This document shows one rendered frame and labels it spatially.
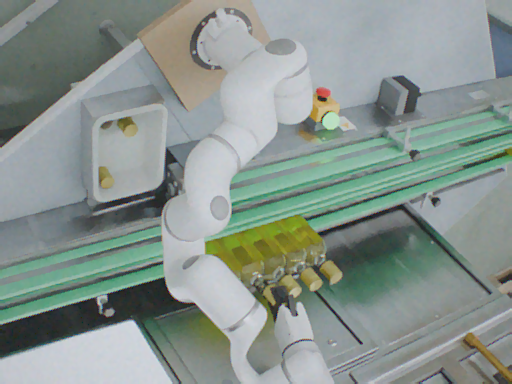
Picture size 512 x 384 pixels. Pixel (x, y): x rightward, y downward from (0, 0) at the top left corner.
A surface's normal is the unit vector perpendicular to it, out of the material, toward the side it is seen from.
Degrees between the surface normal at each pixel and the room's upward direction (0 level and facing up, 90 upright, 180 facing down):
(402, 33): 0
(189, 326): 90
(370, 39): 0
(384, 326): 90
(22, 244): 90
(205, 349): 90
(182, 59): 0
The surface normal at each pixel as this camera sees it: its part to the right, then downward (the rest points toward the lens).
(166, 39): 0.51, 0.56
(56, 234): 0.12, -0.79
